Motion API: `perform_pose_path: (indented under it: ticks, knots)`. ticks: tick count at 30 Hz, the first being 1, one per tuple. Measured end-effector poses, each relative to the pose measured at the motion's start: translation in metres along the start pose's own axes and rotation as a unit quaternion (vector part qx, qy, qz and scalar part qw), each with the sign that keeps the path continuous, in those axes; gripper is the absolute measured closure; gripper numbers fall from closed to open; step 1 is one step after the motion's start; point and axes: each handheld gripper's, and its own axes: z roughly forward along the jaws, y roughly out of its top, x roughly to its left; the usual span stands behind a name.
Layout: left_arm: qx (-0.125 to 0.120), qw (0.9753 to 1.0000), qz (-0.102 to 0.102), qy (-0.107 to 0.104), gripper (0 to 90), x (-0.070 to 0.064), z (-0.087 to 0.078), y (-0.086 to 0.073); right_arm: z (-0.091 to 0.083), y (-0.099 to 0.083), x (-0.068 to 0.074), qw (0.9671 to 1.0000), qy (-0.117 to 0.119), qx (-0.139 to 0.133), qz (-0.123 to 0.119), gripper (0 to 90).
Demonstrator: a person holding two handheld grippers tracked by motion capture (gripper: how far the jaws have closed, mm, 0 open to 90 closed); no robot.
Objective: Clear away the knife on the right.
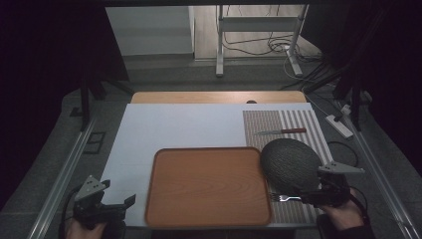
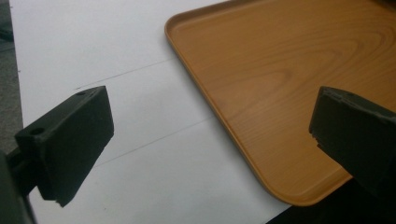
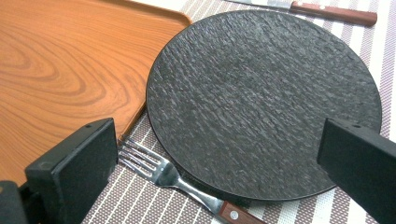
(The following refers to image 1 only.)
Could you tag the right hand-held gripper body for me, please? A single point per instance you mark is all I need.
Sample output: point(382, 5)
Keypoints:
point(333, 186)

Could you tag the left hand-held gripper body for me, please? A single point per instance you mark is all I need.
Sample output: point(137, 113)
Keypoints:
point(89, 202)

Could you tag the silver fork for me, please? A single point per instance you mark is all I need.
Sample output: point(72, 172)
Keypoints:
point(286, 198)

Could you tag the person's left hand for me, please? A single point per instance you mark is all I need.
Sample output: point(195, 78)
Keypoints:
point(81, 231)

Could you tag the person's right hand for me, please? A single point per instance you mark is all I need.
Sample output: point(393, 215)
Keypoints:
point(345, 215)

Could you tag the white power strip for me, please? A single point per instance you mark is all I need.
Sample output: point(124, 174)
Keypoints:
point(339, 126)

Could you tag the brown wooden tray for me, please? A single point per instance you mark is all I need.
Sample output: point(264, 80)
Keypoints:
point(207, 187)

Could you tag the striped placemat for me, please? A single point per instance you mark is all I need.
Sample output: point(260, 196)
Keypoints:
point(265, 124)

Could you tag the white board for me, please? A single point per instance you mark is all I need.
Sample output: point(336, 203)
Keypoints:
point(185, 127)

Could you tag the black metal stand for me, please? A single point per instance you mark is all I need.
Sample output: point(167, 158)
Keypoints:
point(87, 89)
point(356, 83)

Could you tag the wooden table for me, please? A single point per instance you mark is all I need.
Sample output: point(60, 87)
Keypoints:
point(215, 97)

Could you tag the aluminium rail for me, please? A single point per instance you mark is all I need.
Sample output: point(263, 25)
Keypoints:
point(378, 172)
point(61, 176)

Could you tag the white metal desk frame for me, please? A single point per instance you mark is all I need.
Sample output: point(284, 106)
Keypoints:
point(255, 24)

